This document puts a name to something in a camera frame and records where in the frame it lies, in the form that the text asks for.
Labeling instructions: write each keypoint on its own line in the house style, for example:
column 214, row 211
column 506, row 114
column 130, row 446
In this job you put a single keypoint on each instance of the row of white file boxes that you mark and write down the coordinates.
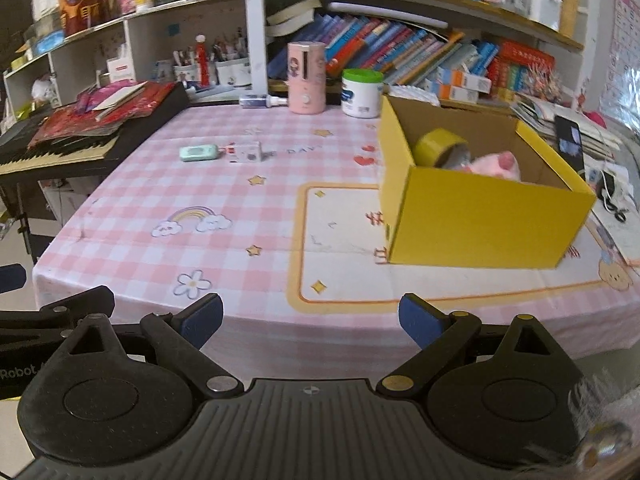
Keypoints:
column 537, row 5

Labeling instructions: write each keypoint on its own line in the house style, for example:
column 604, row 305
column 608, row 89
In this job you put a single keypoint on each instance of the white light bar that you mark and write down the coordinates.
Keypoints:
column 385, row 12

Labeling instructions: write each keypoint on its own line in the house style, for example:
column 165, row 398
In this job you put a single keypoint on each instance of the black keyboard stand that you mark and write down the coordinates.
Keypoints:
column 26, row 225

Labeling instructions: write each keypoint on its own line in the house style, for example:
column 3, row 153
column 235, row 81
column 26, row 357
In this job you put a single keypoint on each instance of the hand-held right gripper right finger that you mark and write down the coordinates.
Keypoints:
column 420, row 320

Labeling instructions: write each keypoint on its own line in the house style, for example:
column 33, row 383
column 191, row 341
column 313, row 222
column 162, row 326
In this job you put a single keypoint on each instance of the black smartphone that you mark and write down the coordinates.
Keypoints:
column 570, row 145

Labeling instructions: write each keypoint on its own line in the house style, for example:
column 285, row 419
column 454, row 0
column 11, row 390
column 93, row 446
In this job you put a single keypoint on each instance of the wall poster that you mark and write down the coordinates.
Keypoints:
column 622, row 60

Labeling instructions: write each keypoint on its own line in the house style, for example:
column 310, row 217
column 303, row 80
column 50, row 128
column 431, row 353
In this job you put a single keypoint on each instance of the yellow cardboard box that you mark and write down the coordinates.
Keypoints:
column 475, row 220

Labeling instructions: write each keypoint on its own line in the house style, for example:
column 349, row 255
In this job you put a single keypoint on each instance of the tall red bottle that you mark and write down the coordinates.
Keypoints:
column 201, row 65

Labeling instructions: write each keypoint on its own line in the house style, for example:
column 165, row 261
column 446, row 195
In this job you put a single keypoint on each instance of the white shelf unit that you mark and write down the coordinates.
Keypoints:
column 255, row 35

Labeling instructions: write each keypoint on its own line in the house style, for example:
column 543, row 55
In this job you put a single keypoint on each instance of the pink plush toy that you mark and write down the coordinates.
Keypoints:
column 492, row 165

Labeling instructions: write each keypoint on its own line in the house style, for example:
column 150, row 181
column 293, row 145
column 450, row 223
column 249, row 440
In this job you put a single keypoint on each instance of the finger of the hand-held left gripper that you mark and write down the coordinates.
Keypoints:
column 11, row 277
column 75, row 302

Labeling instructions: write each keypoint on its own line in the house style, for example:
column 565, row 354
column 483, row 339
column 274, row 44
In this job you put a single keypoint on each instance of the white pen cup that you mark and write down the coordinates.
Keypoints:
column 232, row 72
column 187, row 74

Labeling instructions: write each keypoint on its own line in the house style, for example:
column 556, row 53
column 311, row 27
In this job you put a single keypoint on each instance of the colourful craft bundle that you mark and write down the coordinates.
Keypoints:
column 547, row 87

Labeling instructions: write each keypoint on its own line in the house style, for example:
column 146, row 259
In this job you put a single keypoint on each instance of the white box red label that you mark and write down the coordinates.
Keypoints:
column 120, row 70

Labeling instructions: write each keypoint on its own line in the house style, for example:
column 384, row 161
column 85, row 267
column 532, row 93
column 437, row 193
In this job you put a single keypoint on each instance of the pink checked tablecloth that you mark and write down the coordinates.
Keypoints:
column 200, row 190

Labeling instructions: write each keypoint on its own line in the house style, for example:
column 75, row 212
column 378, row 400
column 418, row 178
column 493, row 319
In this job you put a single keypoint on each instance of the pink cylindrical humidifier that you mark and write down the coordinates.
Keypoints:
column 305, row 80

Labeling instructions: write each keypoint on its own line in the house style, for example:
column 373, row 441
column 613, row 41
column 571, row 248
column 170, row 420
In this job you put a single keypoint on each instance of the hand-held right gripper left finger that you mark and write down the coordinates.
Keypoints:
column 202, row 320

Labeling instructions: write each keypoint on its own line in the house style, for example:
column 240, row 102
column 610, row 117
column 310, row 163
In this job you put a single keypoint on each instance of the black piano keyboard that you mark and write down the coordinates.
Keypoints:
column 150, row 115

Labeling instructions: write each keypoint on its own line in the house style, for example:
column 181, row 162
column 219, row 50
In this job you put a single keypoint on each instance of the thick beige book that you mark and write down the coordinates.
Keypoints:
column 292, row 15

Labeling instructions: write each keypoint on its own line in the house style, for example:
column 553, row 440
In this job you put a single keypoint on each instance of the white orange blue carton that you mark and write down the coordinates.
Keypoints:
column 467, row 80
column 457, row 94

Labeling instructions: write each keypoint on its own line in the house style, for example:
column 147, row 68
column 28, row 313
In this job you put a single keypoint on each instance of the mint green key fob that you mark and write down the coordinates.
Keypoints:
column 197, row 153

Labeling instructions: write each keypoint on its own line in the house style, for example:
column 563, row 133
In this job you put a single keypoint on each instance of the pile of books and papers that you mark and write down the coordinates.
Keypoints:
column 540, row 120

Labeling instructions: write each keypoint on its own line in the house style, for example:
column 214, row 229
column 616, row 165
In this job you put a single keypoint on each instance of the pile of red envelopes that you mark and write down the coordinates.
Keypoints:
column 75, row 122

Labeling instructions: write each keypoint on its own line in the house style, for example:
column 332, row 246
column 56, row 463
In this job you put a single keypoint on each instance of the row of colourful books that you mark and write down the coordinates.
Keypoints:
column 380, row 45

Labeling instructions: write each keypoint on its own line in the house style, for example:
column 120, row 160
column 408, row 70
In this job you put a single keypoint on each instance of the small white pink box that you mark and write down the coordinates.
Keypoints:
column 245, row 152

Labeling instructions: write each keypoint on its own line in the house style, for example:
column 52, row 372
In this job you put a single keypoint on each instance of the white jar green lid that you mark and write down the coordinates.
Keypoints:
column 360, row 100

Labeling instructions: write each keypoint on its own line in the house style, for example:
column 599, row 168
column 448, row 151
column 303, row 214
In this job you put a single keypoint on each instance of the yellow tape roll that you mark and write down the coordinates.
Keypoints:
column 430, row 147

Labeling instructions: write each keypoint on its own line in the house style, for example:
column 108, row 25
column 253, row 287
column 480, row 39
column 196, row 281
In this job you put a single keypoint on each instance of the wealth god figurine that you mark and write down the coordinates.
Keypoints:
column 80, row 5

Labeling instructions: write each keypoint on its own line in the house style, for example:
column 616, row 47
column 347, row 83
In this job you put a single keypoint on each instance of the white quilted purse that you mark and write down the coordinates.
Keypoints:
column 410, row 94

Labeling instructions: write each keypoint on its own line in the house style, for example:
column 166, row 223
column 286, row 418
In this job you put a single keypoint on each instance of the beige envelope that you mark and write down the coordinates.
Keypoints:
column 117, row 96

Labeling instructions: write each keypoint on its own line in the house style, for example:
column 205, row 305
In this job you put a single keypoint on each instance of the small spray bottle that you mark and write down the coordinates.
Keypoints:
column 257, row 101

